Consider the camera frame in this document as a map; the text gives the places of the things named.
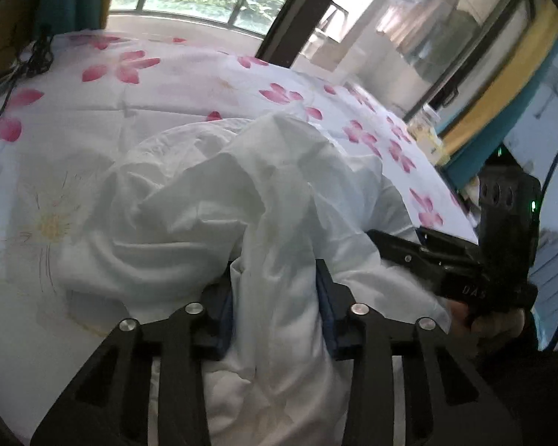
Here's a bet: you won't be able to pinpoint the person's right hand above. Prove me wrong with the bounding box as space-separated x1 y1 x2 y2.
446 300 528 349

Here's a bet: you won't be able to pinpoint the cardboard box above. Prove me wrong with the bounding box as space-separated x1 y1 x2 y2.
302 28 349 70

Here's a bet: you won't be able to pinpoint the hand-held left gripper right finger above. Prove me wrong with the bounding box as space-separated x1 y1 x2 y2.
315 258 524 446

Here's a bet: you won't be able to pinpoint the white shirt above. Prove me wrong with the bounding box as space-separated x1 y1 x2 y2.
58 111 449 446

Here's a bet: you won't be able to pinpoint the white-lid jar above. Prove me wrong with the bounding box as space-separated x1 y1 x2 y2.
409 104 440 138

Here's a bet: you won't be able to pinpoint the floral tablecloth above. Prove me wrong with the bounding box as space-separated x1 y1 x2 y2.
0 30 480 446

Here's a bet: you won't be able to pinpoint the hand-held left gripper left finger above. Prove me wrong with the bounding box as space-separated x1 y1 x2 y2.
30 283 235 446

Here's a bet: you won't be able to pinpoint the dark green hanging garment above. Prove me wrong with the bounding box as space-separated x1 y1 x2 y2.
421 4 480 75

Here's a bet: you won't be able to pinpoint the black cables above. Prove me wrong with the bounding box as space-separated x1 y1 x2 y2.
0 23 54 126

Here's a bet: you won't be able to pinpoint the yellow tissue box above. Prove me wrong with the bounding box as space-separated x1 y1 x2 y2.
411 127 447 165

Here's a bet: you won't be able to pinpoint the person's right forearm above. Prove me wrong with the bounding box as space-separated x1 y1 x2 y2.
465 316 558 446

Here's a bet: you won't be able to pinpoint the pale pink hanging garment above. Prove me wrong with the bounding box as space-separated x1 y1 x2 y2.
376 0 447 56

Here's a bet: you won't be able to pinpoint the black sliding door frame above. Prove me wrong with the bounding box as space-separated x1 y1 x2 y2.
400 0 540 122

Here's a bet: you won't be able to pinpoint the wooden cabinet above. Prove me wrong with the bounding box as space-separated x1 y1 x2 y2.
0 0 42 91

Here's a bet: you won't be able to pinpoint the black window pillar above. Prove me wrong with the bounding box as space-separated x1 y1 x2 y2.
256 0 361 68

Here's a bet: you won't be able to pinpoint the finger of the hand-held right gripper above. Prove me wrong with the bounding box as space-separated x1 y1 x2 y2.
365 229 442 272
416 227 481 249

